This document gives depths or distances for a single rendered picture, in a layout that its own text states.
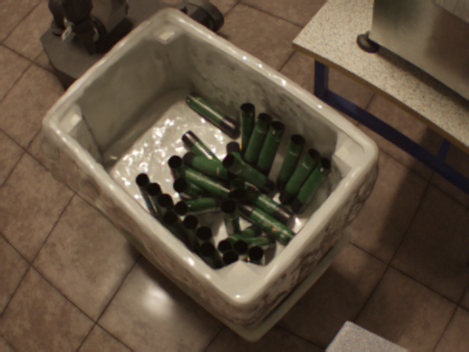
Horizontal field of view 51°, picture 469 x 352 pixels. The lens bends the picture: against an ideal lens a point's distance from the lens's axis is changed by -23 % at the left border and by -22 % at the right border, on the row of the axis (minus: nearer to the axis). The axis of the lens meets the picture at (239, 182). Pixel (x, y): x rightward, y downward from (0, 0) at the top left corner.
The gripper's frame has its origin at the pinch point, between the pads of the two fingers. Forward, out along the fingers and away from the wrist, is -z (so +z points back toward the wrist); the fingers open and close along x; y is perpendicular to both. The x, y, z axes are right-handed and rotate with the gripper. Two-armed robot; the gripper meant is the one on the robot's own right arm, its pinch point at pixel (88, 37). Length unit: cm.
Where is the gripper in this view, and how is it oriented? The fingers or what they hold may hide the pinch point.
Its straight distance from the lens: 158.8
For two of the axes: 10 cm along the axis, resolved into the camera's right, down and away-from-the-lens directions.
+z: -1.7, -5.9, -7.9
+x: 3.7, 7.0, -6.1
